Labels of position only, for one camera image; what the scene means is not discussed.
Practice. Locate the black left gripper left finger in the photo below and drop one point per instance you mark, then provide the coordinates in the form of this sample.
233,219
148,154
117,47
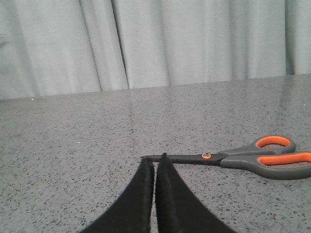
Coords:
131,212

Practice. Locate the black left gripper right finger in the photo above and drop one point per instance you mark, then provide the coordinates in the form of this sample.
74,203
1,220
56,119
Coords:
178,210

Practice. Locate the grey orange handled scissors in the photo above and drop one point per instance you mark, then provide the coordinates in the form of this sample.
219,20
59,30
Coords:
273,157

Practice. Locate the grey pleated curtain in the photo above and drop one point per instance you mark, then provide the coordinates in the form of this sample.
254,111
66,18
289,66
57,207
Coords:
51,47

